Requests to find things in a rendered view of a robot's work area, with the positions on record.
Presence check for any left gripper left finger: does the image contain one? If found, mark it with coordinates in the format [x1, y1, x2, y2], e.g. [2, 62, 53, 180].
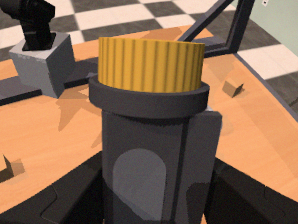
[0, 151, 104, 224]

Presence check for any dark grey hose nozzle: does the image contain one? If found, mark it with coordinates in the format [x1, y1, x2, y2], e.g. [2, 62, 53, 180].
[88, 37, 223, 224]

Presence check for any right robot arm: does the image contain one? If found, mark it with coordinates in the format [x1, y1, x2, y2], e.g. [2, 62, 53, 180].
[0, 0, 56, 52]

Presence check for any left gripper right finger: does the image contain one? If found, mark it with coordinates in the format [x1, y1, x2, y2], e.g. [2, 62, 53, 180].
[203, 157, 298, 224]

